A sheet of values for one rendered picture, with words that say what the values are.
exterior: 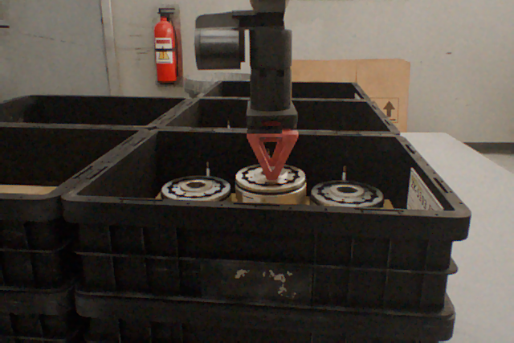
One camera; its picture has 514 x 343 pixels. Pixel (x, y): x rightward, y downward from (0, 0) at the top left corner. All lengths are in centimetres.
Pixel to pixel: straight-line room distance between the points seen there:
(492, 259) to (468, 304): 16
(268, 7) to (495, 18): 356
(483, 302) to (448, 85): 330
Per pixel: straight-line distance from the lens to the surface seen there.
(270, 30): 57
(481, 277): 82
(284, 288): 46
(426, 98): 393
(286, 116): 56
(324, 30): 366
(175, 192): 64
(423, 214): 43
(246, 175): 64
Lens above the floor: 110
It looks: 17 degrees down
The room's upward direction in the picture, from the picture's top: straight up
